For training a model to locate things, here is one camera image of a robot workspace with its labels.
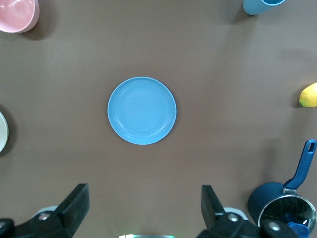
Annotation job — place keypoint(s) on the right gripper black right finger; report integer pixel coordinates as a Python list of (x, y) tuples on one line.
[(213, 213)]

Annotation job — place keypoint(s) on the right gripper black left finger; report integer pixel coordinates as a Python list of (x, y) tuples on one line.
[(71, 213)]

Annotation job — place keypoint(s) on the blue plate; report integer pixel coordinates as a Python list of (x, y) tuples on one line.
[(142, 111)]

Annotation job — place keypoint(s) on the dark blue saucepan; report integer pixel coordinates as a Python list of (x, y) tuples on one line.
[(265, 198)]

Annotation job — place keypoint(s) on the small blue plastic piece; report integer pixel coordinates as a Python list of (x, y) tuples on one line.
[(298, 229)]

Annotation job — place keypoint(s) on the beige plate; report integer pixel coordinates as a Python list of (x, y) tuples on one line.
[(3, 131)]

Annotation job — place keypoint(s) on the yellow lemon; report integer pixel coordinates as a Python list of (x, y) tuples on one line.
[(309, 96)]

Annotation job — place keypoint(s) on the brown table cloth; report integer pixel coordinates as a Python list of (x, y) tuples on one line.
[(148, 49)]

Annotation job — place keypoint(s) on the pink bowl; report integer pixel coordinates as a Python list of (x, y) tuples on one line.
[(17, 15)]

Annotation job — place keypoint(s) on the blue plastic cup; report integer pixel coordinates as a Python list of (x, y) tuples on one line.
[(255, 6)]

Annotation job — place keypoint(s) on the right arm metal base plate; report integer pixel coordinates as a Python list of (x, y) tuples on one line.
[(146, 236)]

